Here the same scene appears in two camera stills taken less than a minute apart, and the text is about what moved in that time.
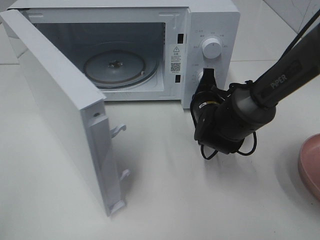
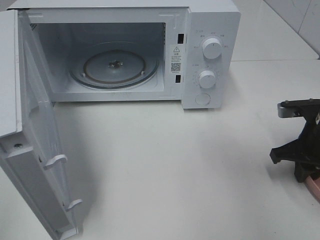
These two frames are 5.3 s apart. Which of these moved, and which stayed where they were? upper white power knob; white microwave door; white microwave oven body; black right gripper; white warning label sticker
Moved: white microwave door; black right gripper
Stayed: white microwave oven body; upper white power knob; white warning label sticker
